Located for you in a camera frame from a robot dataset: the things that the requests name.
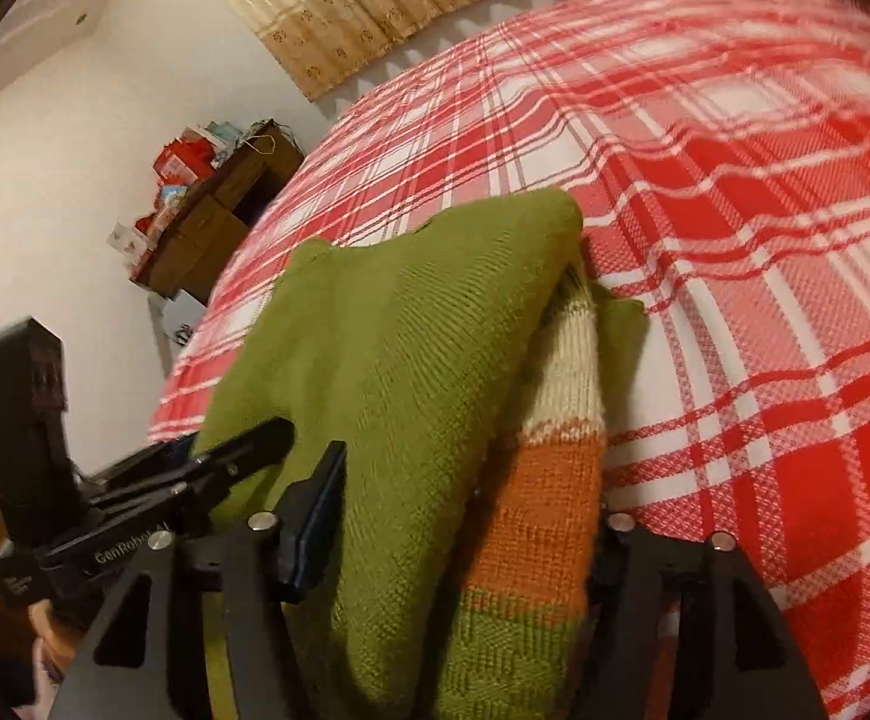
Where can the brown wooden desk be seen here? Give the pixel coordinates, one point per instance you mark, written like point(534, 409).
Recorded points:
point(214, 217)

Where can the red white plaid blanket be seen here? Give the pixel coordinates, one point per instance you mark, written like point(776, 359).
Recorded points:
point(742, 240)

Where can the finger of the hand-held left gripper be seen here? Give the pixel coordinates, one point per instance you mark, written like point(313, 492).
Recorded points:
point(202, 491)
point(244, 441)

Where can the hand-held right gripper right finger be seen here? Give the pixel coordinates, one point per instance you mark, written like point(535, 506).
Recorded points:
point(634, 562)

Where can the person's left hand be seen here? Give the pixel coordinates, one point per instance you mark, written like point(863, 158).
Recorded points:
point(52, 645)

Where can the white box with dark print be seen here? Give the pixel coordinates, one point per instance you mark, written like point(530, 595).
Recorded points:
point(180, 319)

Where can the teal box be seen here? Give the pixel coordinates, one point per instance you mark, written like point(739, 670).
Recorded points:
point(223, 141)

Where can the green orange striped knit sweater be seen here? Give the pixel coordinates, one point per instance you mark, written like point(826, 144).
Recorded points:
point(420, 390)

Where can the blue white packet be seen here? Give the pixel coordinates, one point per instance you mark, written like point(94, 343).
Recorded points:
point(172, 196)

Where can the red gift bag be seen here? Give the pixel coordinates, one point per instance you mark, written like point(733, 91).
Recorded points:
point(178, 161)

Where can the white box with red print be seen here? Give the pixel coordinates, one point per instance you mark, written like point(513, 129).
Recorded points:
point(127, 238)

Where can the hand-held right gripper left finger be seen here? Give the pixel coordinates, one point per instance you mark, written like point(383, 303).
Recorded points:
point(321, 517)

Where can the beige patterned curtain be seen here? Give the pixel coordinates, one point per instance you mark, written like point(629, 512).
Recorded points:
point(352, 7)

